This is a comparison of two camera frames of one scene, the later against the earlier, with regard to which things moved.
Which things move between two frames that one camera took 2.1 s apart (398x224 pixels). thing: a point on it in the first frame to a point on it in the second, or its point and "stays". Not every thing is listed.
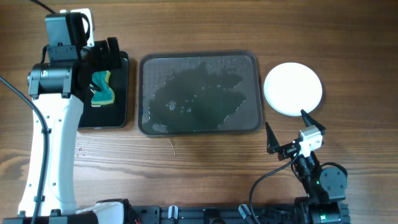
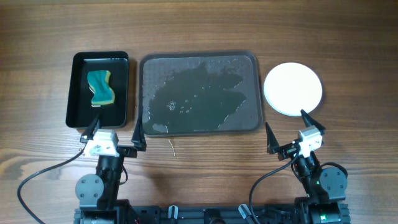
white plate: x=290 y=88 stays
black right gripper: x=273 y=145 stays
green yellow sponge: x=106 y=95 stays
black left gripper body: x=97 y=55 to x=122 y=151
